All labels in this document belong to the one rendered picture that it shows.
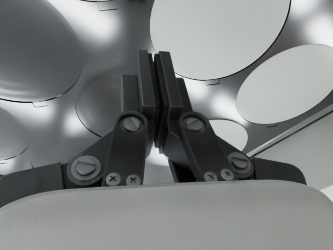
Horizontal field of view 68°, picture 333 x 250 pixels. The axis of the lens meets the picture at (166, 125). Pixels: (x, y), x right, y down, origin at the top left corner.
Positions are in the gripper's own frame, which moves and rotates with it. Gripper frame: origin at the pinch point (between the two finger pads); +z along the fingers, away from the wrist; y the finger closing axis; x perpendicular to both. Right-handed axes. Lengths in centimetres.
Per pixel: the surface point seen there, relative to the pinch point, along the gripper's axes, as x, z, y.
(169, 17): 0.3, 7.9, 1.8
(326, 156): -12.8, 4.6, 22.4
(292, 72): -3.7, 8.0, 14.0
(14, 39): -2.2, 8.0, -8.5
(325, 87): -5.2, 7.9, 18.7
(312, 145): -13.3, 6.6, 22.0
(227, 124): -11.0, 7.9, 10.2
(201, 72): -4.2, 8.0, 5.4
